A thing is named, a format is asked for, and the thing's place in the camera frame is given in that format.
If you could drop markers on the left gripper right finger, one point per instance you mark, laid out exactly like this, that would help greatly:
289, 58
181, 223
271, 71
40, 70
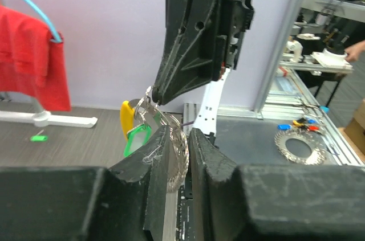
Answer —
273, 202

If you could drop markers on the silver white clothes rack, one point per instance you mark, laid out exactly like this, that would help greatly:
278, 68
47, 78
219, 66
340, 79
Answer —
43, 118

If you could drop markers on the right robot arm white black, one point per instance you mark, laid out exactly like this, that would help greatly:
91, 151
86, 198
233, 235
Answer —
207, 115

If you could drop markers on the green key tag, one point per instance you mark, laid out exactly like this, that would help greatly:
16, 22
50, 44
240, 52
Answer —
39, 137
137, 137

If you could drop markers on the red key tag outside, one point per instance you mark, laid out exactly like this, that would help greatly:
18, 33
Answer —
312, 128

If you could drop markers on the red hanging cloth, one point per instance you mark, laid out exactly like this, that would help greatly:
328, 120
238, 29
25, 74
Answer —
31, 63

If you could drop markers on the aluminium frame post right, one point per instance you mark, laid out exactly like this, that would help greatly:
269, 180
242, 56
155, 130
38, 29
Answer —
282, 15

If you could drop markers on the blue key tag outside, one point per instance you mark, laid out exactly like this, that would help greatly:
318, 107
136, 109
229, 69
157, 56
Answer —
284, 126

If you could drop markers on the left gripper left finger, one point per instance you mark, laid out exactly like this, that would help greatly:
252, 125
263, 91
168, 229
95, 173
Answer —
124, 202

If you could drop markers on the metal keyring with yellow grip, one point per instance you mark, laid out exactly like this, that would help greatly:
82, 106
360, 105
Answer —
167, 142

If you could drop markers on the light blue hanger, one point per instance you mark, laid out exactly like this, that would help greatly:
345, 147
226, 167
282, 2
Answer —
56, 38

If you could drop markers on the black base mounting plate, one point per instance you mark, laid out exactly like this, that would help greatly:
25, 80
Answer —
184, 216

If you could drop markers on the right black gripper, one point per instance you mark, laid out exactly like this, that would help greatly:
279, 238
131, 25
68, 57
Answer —
202, 37

